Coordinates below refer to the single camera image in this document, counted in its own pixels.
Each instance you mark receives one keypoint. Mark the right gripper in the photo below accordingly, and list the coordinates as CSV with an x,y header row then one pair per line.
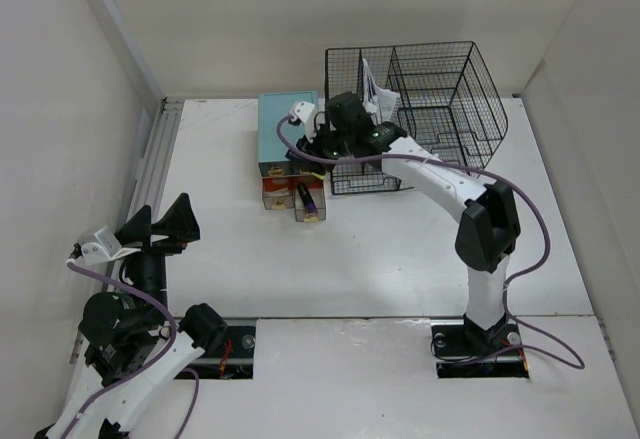
x,y
312,149

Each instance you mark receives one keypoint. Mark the aluminium rail frame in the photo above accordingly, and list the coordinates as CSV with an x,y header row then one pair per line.
x,y
152,169

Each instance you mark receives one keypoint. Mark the purple cap black highlighter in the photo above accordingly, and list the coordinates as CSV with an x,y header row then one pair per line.
x,y
307,200

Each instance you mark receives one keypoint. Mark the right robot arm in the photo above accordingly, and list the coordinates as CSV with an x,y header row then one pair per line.
x,y
486,214

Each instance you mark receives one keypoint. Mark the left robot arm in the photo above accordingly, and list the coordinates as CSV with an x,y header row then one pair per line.
x,y
135,346

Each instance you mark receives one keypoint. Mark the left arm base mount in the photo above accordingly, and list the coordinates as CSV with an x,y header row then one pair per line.
x,y
234,358

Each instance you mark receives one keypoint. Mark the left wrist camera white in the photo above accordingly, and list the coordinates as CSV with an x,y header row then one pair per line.
x,y
100,246

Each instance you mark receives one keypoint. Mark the black wire mesh organizer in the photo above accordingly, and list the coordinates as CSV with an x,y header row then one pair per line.
x,y
447,99

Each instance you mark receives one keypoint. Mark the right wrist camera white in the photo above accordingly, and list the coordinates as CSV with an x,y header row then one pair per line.
x,y
305,114

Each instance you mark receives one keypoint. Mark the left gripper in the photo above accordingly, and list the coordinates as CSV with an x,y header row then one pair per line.
x,y
180,224

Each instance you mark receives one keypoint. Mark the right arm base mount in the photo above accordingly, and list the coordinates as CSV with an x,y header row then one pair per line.
x,y
457,357

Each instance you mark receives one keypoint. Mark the white paper sheets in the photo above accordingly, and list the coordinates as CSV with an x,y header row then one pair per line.
x,y
378,102

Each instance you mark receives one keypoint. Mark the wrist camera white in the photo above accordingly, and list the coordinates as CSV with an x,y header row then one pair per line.
x,y
100,246
305,114

